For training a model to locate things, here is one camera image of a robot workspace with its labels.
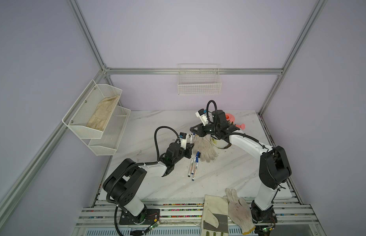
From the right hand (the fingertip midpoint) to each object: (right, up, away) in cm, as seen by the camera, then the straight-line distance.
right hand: (190, 128), depth 84 cm
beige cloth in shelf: (-50, +6, -6) cm, 50 cm away
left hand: (+1, -10, +4) cm, 10 cm away
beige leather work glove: (+12, -46, -11) cm, 48 cm away
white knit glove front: (+25, -43, -10) cm, 50 cm away
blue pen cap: (+5, -17, +12) cm, 21 cm away
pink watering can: (+29, +7, +18) cm, 35 cm away
